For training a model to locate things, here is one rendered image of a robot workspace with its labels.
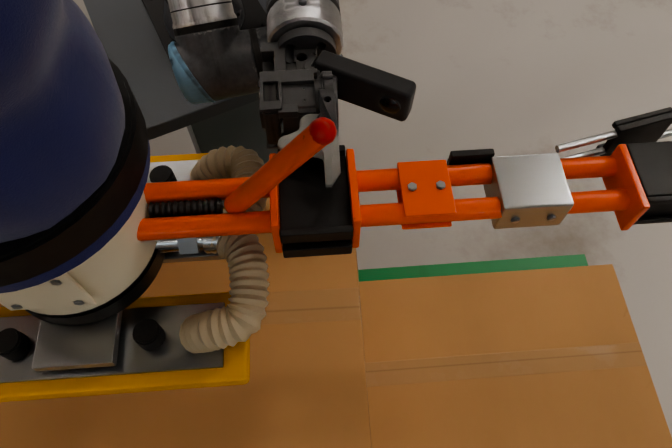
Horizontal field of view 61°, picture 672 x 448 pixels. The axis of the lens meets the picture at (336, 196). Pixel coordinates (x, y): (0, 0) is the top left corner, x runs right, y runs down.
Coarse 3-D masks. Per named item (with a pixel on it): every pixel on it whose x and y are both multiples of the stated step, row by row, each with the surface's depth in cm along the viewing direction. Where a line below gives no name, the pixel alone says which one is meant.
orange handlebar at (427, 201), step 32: (576, 160) 58; (608, 160) 58; (160, 192) 56; (192, 192) 57; (224, 192) 57; (416, 192) 56; (448, 192) 56; (576, 192) 57; (608, 192) 56; (160, 224) 54; (192, 224) 55; (224, 224) 55; (256, 224) 55; (384, 224) 56; (416, 224) 57; (448, 224) 57
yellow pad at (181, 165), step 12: (156, 156) 73; (168, 156) 73; (180, 156) 73; (192, 156) 73; (156, 168) 68; (168, 168) 68; (180, 168) 71; (192, 168) 71; (156, 180) 68; (168, 180) 68; (180, 180) 70
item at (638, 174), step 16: (624, 144) 58; (640, 144) 58; (656, 144) 58; (624, 160) 57; (640, 160) 57; (656, 160) 57; (624, 176) 57; (640, 176) 56; (656, 176) 56; (640, 192) 55; (656, 192) 55; (640, 208) 54; (656, 208) 57; (624, 224) 57
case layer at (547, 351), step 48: (384, 288) 127; (432, 288) 127; (480, 288) 127; (528, 288) 127; (576, 288) 127; (384, 336) 121; (432, 336) 121; (480, 336) 121; (528, 336) 121; (576, 336) 121; (624, 336) 121; (384, 384) 116; (432, 384) 116; (480, 384) 116; (528, 384) 116; (576, 384) 116; (624, 384) 116; (384, 432) 112; (432, 432) 112; (480, 432) 112; (528, 432) 112; (576, 432) 112; (624, 432) 112
